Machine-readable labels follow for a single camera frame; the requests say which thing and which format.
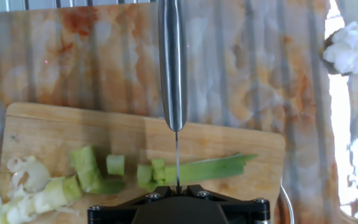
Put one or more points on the marble pattern plastic mat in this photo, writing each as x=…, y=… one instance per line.
x=73, y=62

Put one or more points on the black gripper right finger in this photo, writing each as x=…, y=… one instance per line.
x=247, y=211

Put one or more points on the green scallion stalk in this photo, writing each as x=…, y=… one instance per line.
x=210, y=169

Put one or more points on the crumpled white tissue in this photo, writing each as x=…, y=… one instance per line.
x=356, y=46

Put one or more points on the wooden cutting board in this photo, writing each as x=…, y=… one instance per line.
x=213, y=143

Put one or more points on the chopped scallion pieces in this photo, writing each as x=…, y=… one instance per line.
x=85, y=168

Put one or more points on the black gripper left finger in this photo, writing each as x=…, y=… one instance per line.
x=113, y=213

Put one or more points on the steel cleaver knife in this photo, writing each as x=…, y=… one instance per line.
x=172, y=62

